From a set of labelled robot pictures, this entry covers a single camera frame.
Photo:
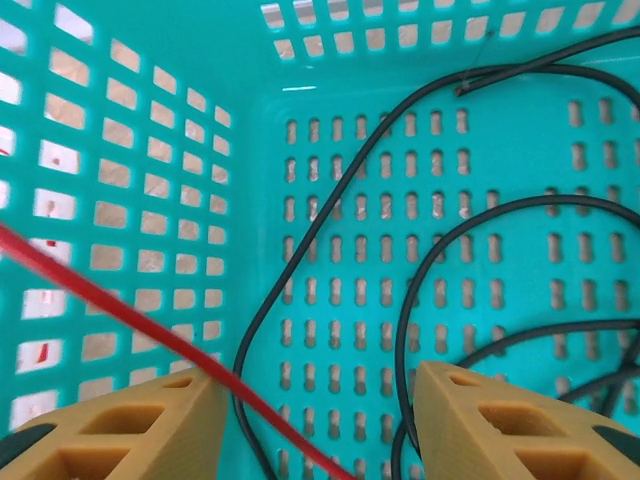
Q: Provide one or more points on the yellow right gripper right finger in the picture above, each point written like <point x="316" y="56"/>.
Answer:
<point x="440" y="440"/>

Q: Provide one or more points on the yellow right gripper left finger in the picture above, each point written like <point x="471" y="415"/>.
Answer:
<point x="200" y="440"/>

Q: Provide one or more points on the teal plastic basket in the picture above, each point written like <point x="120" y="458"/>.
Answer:
<point x="510" y="150"/>

